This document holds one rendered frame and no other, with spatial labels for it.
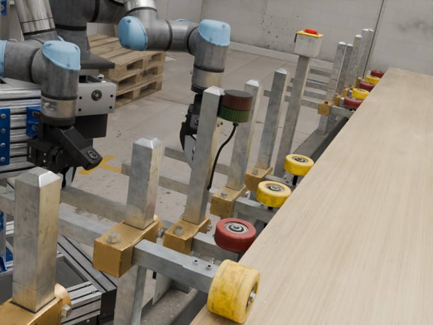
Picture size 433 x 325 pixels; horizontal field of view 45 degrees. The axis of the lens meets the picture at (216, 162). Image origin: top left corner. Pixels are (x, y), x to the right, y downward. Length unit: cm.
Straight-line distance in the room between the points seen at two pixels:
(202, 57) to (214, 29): 7
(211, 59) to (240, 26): 798
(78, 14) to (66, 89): 56
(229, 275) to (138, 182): 20
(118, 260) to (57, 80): 46
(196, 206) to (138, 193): 28
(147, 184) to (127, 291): 21
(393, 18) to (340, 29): 82
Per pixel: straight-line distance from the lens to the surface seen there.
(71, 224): 88
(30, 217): 61
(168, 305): 114
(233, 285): 76
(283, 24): 904
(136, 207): 84
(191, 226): 109
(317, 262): 100
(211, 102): 101
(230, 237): 101
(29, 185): 60
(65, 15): 165
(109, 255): 81
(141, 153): 80
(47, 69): 112
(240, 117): 99
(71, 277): 206
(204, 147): 103
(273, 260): 97
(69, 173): 123
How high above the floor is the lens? 139
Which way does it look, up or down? 21 degrees down
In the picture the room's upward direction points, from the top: 10 degrees clockwise
